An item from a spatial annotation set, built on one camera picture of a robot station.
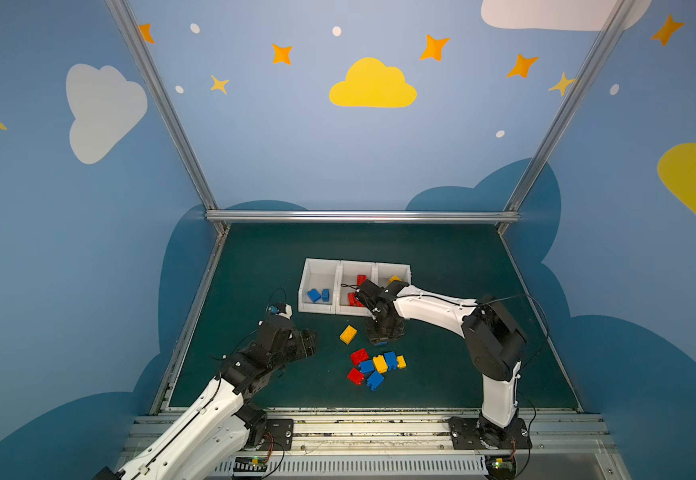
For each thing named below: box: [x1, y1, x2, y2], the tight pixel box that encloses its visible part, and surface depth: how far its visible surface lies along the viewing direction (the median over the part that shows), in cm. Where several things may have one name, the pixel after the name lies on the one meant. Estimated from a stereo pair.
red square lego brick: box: [350, 348, 369, 366], surface depth 88 cm
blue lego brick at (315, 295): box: [307, 288, 330, 303], surface depth 102 cm
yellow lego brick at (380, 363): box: [373, 354, 388, 374], surface depth 86 cm
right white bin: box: [371, 263, 412, 288], surface depth 103 cm
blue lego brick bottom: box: [366, 371, 385, 391], surface depth 83 cm
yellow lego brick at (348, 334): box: [339, 324, 358, 345], surface depth 93 cm
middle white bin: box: [335, 260, 379, 317], surface depth 101 cm
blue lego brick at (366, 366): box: [360, 360, 374, 374], surface depth 86 cm
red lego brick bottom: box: [347, 367, 365, 386], surface depth 84 cm
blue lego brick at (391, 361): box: [384, 351, 397, 371], surface depth 87 cm
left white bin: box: [298, 258, 341, 315], surface depth 103 cm
